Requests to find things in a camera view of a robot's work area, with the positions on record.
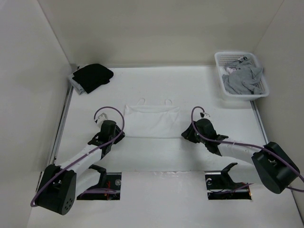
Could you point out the folded grey tank top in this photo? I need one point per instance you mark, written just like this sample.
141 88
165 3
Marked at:
78 88

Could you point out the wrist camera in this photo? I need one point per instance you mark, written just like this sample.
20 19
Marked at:
101 118
204 115

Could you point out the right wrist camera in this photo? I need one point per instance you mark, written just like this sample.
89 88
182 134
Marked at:
204 115

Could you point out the white tank top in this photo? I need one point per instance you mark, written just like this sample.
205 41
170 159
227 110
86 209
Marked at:
152 121

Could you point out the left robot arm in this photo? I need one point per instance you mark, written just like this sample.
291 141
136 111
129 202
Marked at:
62 184

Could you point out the grey tank top in basket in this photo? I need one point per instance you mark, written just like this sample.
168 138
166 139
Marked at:
242 77

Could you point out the white plastic basket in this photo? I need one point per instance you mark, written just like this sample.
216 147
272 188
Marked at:
222 58

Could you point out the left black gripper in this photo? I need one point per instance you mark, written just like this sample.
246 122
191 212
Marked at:
122 136

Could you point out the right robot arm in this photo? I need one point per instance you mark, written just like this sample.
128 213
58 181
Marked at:
268 165

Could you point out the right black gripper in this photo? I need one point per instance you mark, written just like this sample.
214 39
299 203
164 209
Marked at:
188 134

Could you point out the folded black tank top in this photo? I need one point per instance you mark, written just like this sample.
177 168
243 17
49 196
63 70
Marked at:
91 76

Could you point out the right metal table rail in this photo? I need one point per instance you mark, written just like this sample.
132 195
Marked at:
259 121

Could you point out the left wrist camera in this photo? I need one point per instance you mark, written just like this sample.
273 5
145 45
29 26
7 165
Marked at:
101 118

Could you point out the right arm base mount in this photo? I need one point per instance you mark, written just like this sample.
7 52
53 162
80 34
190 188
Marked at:
220 186

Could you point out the left metal table rail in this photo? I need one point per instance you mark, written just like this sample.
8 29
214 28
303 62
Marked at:
52 154

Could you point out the metal table rail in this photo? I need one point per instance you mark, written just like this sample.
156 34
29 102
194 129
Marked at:
259 121
52 154

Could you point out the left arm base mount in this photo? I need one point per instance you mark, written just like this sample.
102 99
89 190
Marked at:
107 185

